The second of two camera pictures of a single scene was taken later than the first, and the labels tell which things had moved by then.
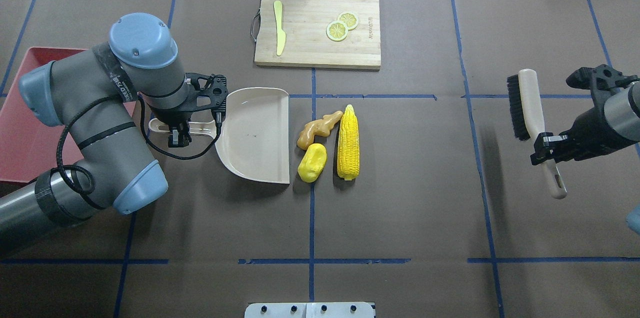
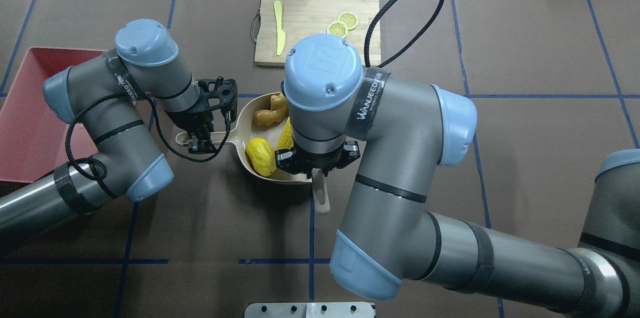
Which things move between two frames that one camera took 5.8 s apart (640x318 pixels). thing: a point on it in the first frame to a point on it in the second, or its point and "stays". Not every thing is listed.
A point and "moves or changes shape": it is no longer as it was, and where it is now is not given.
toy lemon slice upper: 349,18 stays
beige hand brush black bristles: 528,120 to 322,199
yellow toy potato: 313,163 moves or changes shape
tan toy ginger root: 321,127 moves or changes shape
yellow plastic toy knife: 280,35 stays
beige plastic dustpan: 253,141 moves or changes shape
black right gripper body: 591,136 to 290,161
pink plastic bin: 28,145 stays
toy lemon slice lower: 337,31 stays
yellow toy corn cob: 348,155 moves or changes shape
